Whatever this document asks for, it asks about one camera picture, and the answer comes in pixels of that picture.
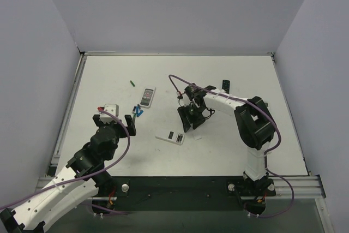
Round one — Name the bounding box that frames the grey and white remote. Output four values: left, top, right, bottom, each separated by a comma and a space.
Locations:
140, 87, 156, 109

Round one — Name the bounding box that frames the red and white remote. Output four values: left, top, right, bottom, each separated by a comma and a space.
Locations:
155, 129, 185, 145

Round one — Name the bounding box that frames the purple cable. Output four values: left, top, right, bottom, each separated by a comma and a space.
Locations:
0, 111, 131, 216
168, 74, 294, 219

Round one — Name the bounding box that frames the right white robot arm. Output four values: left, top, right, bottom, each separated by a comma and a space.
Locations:
177, 85, 275, 181

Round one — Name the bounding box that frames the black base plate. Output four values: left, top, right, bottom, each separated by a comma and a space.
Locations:
92, 176, 276, 214

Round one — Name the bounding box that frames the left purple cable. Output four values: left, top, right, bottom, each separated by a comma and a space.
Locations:
0, 111, 131, 216

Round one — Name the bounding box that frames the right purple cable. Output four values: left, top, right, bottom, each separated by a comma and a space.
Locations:
168, 74, 294, 219

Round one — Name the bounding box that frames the black slim remote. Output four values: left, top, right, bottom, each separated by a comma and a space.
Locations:
221, 80, 231, 94

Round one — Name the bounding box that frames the aluminium rail frame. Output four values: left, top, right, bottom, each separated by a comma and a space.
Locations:
32, 52, 327, 233

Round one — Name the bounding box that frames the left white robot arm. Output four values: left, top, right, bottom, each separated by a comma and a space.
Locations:
1, 110, 136, 232

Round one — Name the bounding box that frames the white battery cover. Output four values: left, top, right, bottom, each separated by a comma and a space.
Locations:
192, 133, 202, 140

